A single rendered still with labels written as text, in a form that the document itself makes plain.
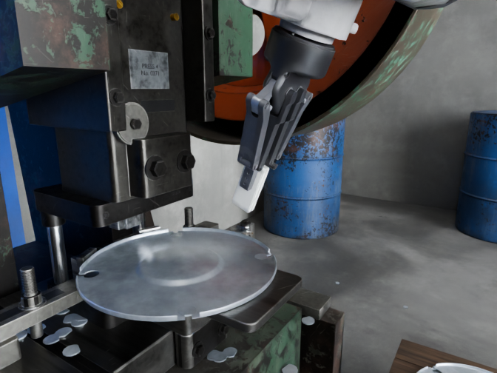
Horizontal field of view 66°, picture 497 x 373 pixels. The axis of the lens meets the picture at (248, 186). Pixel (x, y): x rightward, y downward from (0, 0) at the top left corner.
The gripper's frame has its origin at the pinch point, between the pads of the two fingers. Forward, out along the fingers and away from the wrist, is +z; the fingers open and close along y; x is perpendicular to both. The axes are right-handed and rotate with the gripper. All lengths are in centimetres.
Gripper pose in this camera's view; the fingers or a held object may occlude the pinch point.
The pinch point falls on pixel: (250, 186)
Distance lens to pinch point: 51.9
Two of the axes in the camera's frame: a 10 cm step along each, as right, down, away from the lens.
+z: -3.0, 8.2, 4.8
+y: 5.4, -2.7, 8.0
